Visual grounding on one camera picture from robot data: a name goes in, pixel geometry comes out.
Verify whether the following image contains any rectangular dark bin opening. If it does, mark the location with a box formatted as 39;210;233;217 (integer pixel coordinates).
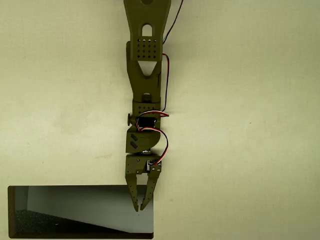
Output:
7;184;154;240

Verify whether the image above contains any red white black servo cable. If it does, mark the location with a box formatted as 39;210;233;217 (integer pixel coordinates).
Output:
135;110;170;132
139;128;169;166

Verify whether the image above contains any long red black cable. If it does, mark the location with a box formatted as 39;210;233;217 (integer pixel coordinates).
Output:
161;52;170;113

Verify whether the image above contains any thin dark red cable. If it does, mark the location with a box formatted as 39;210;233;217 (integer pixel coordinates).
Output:
162;0;185;43

